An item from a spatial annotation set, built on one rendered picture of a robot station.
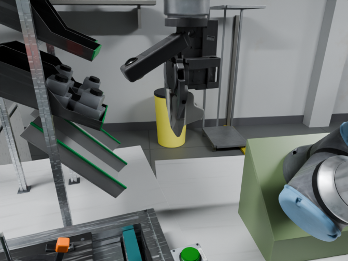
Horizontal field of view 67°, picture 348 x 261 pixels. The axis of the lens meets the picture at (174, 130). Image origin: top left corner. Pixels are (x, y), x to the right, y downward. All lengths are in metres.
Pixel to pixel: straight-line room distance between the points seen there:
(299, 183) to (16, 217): 0.82
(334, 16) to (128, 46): 2.49
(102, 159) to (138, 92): 2.71
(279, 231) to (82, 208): 0.60
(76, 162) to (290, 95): 3.62
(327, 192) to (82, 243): 0.50
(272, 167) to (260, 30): 3.03
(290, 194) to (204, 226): 0.38
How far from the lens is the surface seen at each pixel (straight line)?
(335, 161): 0.53
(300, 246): 0.78
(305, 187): 0.53
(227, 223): 0.86
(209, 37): 0.47
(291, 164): 0.74
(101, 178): 0.71
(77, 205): 0.96
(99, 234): 0.71
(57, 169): 0.68
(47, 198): 1.04
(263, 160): 0.76
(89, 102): 0.67
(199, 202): 0.93
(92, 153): 0.82
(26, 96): 0.65
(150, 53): 0.44
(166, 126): 3.03
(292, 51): 3.92
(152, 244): 0.66
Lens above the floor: 1.43
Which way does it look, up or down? 23 degrees down
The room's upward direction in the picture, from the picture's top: straight up
